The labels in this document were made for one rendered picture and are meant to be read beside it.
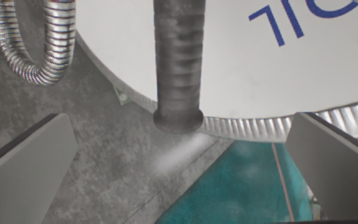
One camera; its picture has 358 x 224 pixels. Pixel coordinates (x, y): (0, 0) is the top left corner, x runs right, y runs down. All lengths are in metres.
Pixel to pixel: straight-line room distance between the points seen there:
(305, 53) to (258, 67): 0.06
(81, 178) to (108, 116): 0.29
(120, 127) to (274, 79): 0.83
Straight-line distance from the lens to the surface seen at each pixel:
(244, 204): 1.87
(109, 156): 1.00
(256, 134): 0.35
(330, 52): 0.28
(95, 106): 0.98
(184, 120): 0.15
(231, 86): 0.33
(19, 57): 0.23
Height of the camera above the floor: 0.93
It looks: 49 degrees down
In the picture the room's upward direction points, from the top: 84 degrees clockwise
